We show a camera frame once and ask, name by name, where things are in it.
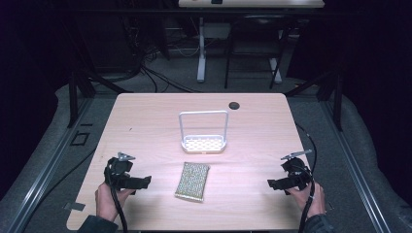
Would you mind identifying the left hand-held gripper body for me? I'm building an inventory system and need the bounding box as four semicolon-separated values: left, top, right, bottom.
103;151;137;191

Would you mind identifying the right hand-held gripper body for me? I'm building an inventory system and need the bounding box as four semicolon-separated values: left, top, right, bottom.
279;149;314;191

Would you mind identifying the person's right hand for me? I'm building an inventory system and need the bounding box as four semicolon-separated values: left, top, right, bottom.
286;182;326;219

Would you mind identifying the person's left hand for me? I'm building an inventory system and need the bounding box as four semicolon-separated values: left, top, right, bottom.
94;182;136;223

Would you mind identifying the speckled green sponge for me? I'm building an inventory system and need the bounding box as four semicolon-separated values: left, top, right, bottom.
174;161;211;203

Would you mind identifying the grey tape strip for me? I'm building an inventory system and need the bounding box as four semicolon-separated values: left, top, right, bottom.
63;201;86;213

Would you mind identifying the white sponge holder rack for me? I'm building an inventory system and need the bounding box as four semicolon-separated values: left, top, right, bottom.
178;110;229;154

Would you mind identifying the white table leg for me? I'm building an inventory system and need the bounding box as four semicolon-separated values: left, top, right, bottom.
268;57;284;85
196;17;208;83

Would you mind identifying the black chair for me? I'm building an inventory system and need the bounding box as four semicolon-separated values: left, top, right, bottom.
223;14;290;90

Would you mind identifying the left hand-held gripper black cable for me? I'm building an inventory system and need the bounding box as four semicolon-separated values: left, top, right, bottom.
108;161;129;233

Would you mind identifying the hand-held gripper black cable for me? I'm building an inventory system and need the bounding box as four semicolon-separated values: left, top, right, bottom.
108;161;129;233
293;121;319;233

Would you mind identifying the right hand-held gripper black cable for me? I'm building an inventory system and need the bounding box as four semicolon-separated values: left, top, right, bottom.
293;121;319;233

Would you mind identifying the aluminium floor rail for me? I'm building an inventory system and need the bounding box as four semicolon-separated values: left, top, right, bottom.
6;96;95;233
320;100;393;233

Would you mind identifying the black floor cable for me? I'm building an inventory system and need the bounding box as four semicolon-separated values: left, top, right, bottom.
30;146;98;216

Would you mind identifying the black metal frame stand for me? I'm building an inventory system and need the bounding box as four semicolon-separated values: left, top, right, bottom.
65;69;134;129
284;64;345;132

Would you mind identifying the bundle of black floor cables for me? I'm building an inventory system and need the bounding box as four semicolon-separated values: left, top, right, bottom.
110;48;205;95

